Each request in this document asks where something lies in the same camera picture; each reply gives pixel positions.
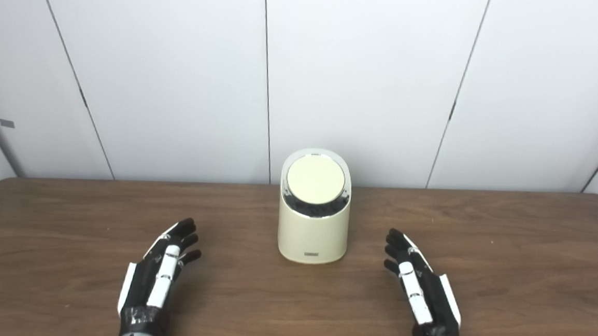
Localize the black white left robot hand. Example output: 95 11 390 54
116 214 204 336

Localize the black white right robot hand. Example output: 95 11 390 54
379 227 469 336

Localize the cream-colored bin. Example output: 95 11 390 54
276 146 354 267

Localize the round cream bin lid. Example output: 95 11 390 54
285 153 347 204

